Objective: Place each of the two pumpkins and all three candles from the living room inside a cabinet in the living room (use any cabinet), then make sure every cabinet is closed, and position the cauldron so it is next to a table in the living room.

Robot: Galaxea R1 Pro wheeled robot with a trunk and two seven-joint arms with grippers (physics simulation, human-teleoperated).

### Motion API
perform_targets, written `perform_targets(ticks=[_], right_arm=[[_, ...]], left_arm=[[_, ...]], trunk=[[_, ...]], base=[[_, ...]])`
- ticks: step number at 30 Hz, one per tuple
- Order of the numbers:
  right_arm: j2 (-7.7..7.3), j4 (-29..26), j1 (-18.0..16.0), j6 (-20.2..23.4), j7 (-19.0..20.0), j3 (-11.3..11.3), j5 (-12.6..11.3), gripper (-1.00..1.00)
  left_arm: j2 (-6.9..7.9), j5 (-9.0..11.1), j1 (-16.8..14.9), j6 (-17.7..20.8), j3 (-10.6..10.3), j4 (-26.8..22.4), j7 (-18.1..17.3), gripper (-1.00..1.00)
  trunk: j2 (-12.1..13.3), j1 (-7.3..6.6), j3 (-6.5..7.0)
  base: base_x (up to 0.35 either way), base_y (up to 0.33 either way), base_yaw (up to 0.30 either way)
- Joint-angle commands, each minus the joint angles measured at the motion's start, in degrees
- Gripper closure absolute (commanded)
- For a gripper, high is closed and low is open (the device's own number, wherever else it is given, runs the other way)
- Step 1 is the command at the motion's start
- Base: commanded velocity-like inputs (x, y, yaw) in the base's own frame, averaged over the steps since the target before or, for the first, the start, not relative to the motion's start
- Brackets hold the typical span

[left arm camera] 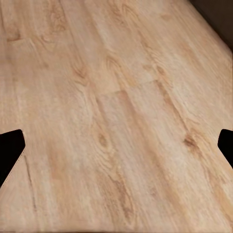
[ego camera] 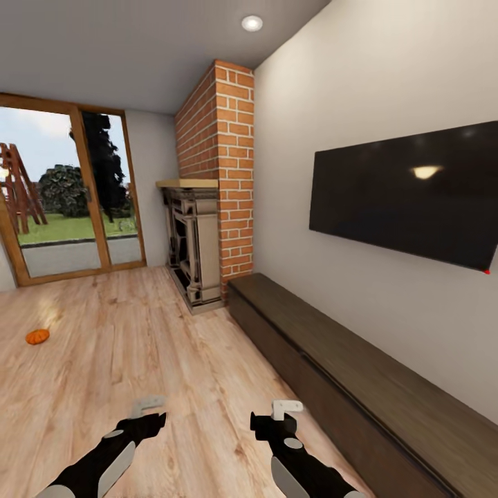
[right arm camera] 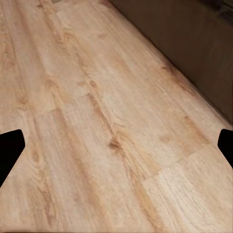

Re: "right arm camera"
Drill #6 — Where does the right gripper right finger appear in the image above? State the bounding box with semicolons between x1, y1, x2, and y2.
217;129;233;168

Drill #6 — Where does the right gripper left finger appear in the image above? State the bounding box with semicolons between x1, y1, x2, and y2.
0;130;25;186

